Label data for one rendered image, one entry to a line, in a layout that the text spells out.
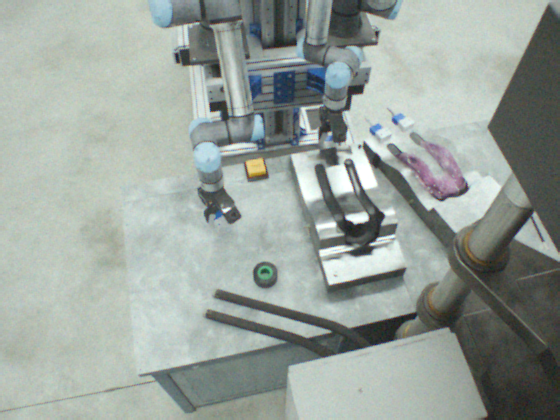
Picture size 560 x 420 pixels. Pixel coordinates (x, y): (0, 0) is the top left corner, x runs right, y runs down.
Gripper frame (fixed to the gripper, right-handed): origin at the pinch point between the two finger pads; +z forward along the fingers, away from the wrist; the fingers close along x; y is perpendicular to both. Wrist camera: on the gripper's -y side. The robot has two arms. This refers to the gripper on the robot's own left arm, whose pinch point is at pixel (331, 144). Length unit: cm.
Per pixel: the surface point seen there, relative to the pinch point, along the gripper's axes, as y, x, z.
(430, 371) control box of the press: -98, 16, -62
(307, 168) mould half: -11.8, 12.4, -4.4
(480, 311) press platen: -86, -5, -44
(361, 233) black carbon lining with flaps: -41.1, 2.1, -4.8
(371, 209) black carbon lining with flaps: -34.4, -3.1, -7.1
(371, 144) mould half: -3.8, -14.4, -0.9
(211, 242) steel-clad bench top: -28, 50, 5
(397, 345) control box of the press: -93, 20, -62
